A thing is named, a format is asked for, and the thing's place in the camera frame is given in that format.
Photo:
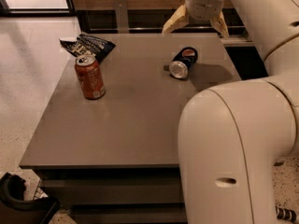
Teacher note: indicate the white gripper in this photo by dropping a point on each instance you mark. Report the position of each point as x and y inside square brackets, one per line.
[204, 9]

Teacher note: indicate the blue pepsi can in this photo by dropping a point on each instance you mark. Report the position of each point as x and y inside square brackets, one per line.
[183, 61]

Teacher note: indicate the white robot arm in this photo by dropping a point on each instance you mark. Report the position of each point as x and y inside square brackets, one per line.
[231, 135]

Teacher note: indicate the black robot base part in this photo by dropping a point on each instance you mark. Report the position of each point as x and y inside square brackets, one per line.
[15, 210]

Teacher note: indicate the orange soda can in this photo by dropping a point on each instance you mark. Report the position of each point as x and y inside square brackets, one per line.
[89, 77]

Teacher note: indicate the dark blue chip bag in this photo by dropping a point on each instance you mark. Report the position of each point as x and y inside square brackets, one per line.
[89, 45]

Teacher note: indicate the grey drawer cabinet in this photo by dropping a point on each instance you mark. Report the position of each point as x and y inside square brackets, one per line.
[115, 160]

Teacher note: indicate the left metal bracket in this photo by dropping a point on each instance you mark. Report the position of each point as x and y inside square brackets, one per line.
[121, 13]

